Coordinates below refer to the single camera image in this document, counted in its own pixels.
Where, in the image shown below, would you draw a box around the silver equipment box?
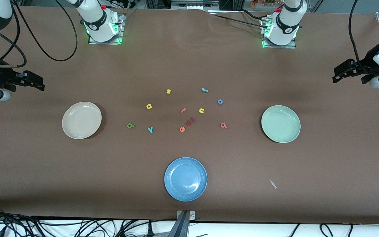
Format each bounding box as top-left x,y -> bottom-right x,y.
171,0 -> 220,10

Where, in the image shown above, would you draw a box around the grey metal post bracket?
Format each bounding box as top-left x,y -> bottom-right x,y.
167,210 -> 196,237

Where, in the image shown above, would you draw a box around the beige brown round plate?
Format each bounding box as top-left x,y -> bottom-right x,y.
62,101 -> 102,140

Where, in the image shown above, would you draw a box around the orange dried flowers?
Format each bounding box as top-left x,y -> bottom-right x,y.
250,0 -> 284,8

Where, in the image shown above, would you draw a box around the green round plate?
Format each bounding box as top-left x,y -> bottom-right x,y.
261,105 -> 301,144

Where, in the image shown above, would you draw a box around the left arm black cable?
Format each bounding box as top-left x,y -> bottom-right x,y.
348,0 -> 374,73

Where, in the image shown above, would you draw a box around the brown table cover sheet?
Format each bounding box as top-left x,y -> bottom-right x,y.
0,6 -> 379,225

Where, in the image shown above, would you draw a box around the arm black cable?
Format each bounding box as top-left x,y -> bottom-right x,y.
348,0 -> 374,73
0,0 -> 78,68

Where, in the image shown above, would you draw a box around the blue round plate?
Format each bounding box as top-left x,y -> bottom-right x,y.
164,157 -> 208,202

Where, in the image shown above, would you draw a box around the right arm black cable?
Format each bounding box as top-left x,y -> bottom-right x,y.
0,0 -> 78,68

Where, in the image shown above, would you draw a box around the black cable on cover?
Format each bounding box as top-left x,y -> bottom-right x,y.
209,13 -> 265,28
240,9 -> 269,21

